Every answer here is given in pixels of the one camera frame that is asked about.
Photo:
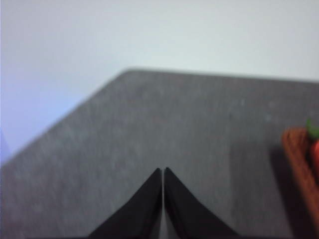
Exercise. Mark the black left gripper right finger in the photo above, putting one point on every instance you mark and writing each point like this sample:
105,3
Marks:
189,218

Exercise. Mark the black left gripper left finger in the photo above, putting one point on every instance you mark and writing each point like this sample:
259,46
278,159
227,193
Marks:
139,217

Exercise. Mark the brown wicker basket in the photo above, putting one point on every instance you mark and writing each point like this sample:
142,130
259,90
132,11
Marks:
295,140

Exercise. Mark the green leafy toy vegetable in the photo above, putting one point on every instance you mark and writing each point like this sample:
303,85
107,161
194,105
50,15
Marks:
313,130

